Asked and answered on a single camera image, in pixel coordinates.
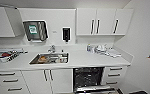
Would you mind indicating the small chrome counter knob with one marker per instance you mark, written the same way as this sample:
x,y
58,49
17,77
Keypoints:
x,y
62,51

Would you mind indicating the white wide drawer unit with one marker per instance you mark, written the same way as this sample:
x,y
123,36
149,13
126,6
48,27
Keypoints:
x,y
9,81

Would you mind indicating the chrome sink faucet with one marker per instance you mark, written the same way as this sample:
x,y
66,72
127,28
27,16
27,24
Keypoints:
x,y
52,49

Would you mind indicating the dish rack with utensils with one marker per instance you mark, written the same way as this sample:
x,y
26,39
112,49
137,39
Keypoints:
x,y
6,55

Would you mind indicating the small white bottle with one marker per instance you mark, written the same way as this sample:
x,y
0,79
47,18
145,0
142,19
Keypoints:
x,y
92,49

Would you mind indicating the black wall soap dispenser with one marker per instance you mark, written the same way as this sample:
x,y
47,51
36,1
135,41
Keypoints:
x,y
66,34

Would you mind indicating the white narrow three-drawer unit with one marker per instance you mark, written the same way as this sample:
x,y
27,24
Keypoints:
x,y
115,75

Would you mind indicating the white two-door sink cabinet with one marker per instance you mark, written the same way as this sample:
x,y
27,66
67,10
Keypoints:
x,y
34,81

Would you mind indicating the grey paper towel dispenser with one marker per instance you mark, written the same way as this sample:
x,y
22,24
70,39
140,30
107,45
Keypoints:
x,y
34,30

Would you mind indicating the stack of white bowls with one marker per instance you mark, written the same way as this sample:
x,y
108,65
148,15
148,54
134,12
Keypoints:
x,y
100,49

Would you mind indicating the bowl with orange food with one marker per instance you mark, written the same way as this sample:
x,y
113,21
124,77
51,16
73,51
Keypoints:
x,y
42,59

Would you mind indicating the white three-door wall cabinet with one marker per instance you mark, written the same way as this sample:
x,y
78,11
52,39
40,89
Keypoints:
x,y
104,21

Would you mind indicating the white mug with print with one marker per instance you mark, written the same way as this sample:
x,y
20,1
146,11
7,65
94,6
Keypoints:
x,y
62,60

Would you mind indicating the stainless steel sink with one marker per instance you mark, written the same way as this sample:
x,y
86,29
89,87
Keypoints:
x,y
32,61

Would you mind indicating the white two-door wall cabinet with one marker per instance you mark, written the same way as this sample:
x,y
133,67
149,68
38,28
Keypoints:
x,y
2,21

